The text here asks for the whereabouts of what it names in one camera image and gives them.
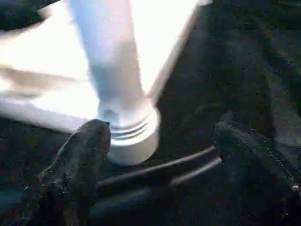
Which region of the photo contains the black work mat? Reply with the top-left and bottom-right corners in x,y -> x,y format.
0,0 -> 301,226

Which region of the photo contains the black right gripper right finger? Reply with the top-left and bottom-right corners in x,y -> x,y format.
213,121 -> 301,226

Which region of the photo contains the white plastic table top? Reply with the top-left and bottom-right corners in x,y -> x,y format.
0,0 -> 214,167

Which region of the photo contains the white plastic table leg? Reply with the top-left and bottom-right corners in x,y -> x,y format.
67,0 -> 158,140

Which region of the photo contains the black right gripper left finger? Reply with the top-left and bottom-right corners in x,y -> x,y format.
13,119 -> 112,226

